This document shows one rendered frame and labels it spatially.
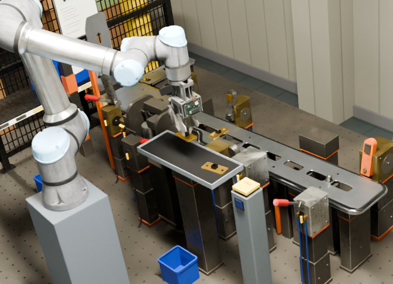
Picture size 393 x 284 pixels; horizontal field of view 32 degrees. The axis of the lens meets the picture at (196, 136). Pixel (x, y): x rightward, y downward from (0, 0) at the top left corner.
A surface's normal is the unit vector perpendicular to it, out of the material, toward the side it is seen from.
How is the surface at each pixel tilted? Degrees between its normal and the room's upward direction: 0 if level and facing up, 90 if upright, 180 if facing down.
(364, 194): 0
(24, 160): 0
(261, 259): 90
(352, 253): 90
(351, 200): 0
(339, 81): 90
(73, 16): 90
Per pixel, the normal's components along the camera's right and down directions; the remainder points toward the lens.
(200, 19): -0.77, 0.41
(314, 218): 0.67, 0.30
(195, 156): -0.14, -0.85
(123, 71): -0.17, 0.53
